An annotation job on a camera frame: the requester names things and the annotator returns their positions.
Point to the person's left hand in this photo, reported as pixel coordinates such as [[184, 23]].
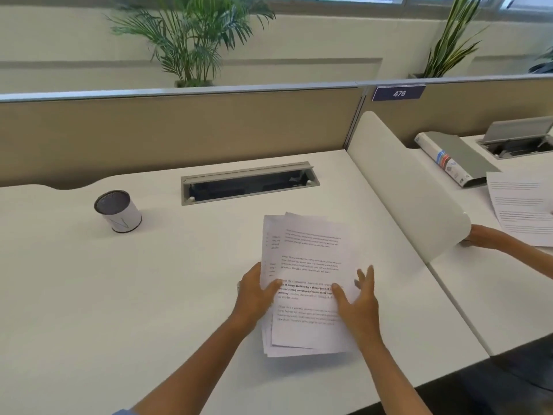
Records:
[[252, 300]]

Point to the person's right hand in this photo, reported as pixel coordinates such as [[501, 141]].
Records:
[[360, 317]]

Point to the person's right thumb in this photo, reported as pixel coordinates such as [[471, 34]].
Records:
[[339, 296]]

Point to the person's left thumb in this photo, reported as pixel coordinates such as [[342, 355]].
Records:
[[273, 288]]

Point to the stack of printed papers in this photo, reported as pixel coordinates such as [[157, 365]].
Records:
[[309, 259]]

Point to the person's right forearm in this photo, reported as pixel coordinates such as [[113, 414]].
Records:
[[391, 380]]

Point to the person's left forearm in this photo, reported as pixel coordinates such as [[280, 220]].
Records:
[[194, 367]]

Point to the another person's forearm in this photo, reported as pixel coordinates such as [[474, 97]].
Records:
[[529, 254]]

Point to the white curved side divider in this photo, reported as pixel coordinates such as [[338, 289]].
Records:
[[410, 185]]

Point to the white mesh pen cup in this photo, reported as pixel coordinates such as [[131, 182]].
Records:
[[121, 213]]

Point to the beige desk partition panel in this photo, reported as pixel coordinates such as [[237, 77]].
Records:
[[173, 133], [466, 103]]

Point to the grey binder with white spine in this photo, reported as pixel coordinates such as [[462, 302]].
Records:
[[464, 157]]

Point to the blue sleeve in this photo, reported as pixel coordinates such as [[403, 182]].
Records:
[[123, 412]]

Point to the single printed paper sheet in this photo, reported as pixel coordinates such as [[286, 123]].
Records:
[[520, 203]]

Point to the purple number label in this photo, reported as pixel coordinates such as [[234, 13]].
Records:
[[398, 93]]

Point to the green potted palm plant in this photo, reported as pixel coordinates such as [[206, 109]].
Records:
[[190, 30]]

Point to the tall narrow-leaf potted plant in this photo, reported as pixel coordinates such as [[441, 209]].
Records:
[[451, 38]]

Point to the dark green plant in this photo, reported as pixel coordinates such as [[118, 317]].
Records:
[[545, 62]]

